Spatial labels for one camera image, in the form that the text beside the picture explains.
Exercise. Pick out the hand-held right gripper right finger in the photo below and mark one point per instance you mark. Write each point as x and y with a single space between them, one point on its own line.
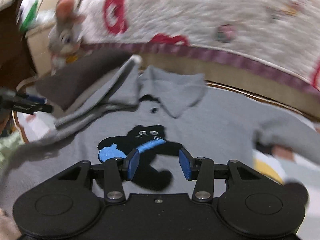
185 165

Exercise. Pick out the grey plush rabbit toy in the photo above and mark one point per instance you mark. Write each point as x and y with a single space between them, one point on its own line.
65 35

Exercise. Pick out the green and white bag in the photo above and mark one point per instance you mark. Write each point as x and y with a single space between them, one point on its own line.
30 12

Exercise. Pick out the grey knit sweater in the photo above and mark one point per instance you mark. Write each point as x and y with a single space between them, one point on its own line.
212 120

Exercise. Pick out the white quilted bear-print bedspread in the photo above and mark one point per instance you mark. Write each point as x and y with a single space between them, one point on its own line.
200 10

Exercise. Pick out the light green quilt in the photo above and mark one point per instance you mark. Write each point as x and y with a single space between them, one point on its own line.
10 147

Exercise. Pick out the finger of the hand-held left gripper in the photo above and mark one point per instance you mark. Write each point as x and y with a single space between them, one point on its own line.
35 99
32 108

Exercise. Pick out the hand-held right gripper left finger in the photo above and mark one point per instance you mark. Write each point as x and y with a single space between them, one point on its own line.
133 163

